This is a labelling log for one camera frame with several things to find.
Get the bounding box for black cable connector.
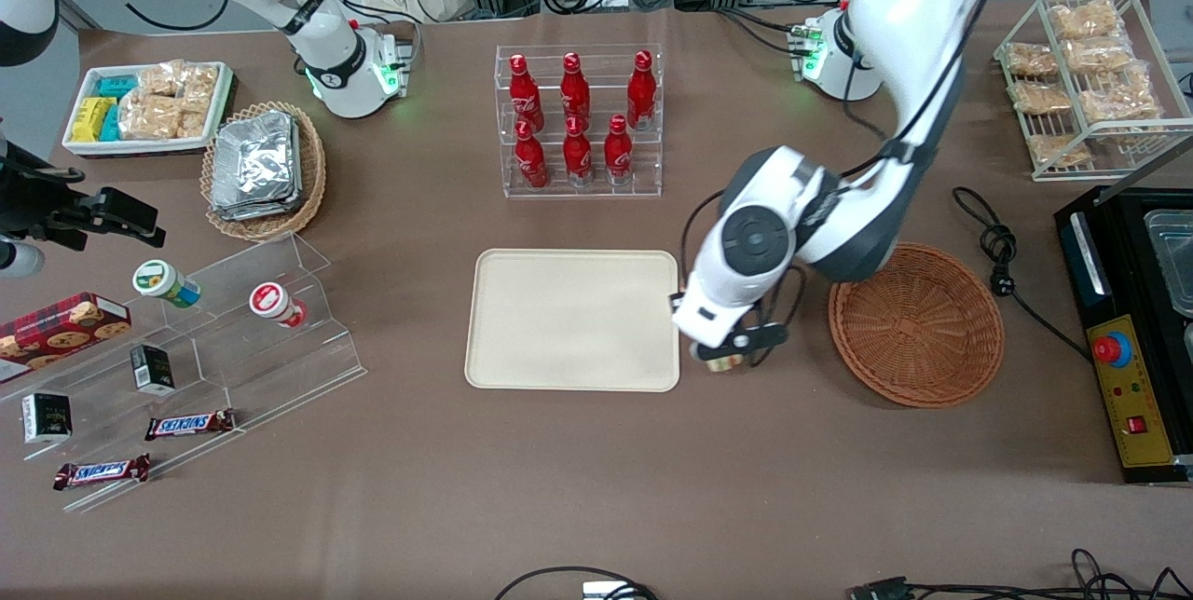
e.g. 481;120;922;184
848;577;911;600

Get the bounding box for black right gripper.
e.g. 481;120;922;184
0;145;167;249

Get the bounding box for red lid yogurt cup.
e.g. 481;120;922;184
249;281;309;329

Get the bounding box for green lid sunflower cup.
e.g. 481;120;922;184
132;260;201;309

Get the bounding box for silver foil wrapped pack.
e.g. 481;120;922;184
211;195;304;222
213;111;301;208

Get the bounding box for black tangled cables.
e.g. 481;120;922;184
909;549;1193;600

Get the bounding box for wicker basket with foil packs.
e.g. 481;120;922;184
200;102;327;242

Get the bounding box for clear bag of puffed snacks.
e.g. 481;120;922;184
119;95;183;141
182;64;221;103
138;60;185;99
177;99;212;140

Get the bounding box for clear acrylic stepped display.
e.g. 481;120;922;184
0;232;366;514

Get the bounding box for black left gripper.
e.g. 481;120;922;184
690;323;789;361

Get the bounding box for black box with gold print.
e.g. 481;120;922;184
21;392;73;445

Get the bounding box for red emergency stop button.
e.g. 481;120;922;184
1092;333;1133;368

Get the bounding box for cream rectangular plastic tray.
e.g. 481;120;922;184
464;249;681;393

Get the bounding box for black appliance with yellow panel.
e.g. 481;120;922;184
1055;185;1193;486

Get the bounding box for empty brown wicker basket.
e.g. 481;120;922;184
829;243;1006;409

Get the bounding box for black power cable with plug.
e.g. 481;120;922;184
953;187;1091;363

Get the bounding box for red tartan cookie box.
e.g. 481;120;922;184
0;292;132;370

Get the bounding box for Snickers chocolate bar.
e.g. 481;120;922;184
144;409;237;442
53;454;152;491

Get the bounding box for clear acrylic bottle rack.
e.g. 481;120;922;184
495;44;665;200

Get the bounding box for clear bag of fried snacks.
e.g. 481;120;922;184
1049;0;1124;40
1079;88;1161;124
1008;81;1073;115
1063;36;1133;75
1025;134;1091;169
1005;43;1059;77

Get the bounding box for yellow snack pack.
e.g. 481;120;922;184
72;97;115;143

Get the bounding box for black box with barcode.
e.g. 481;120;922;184
130;345;176;396

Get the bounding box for black looped cable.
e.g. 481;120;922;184
494;566;658;600

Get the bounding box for white rectangular snack bin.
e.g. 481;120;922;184
62;61;234;158

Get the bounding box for red cola bottle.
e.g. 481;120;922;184
563;116;595;188
604;114;635;186
514;120;551;190
560;52;592;128
626;50;657;131
508;54;545;133

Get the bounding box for white wire rack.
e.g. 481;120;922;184
994;0;1193;182

